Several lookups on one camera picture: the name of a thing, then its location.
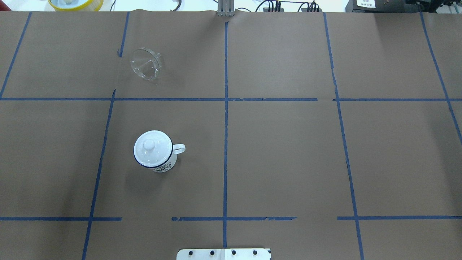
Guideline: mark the grey metal bracket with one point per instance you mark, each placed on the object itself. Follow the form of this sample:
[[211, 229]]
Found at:
[[225, 8]]

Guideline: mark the black cable connectors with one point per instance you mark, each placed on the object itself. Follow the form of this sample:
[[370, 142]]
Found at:
[[294, 6]]

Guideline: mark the black device with label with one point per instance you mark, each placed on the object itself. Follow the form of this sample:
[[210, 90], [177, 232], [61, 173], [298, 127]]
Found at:
[[397, 6]]

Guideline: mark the yellow rimmed round container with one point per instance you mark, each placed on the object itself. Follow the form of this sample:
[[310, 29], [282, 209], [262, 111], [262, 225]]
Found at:
[[76, 5]]

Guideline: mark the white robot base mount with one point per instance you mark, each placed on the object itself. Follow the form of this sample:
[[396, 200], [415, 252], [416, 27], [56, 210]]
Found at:
[[225, 254]]

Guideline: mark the white enamel mug lid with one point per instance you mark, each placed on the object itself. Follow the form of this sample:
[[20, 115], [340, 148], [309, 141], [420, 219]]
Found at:
[[153, 149]]

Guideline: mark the clear plastic funnel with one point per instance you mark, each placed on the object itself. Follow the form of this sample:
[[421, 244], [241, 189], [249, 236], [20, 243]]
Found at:
[[146, 63]]

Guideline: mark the white enamel mug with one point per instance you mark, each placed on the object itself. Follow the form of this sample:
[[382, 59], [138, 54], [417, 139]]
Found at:
[[177, 149]]

